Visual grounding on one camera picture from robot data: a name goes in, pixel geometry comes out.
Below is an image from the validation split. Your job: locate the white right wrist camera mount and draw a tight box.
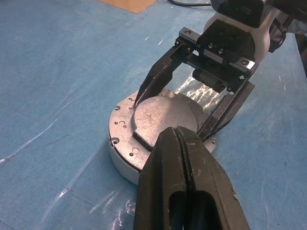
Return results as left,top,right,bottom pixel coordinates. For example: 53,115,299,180
205,0,277,64

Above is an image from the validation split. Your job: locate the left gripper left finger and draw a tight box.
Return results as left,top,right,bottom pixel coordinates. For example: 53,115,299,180
133,126,193,230

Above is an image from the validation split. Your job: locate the blue plastic table sheet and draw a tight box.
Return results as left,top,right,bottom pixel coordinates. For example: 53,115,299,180
0,0,307,230

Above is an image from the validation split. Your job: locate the brown cardboard sheet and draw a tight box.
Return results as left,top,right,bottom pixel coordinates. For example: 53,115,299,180
96,0,157,14

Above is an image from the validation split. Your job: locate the silver motor cover disc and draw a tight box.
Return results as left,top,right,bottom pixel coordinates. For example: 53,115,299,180
108,88,218,173

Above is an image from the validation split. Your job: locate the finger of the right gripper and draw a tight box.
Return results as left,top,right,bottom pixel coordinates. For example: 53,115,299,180
133,45,193,106
198,76,256,142

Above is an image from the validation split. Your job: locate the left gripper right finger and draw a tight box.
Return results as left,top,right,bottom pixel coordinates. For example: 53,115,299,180
178,127,252,230

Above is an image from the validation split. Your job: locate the looped black power cable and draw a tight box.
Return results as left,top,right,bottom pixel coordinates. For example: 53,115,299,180
167,0,213,7

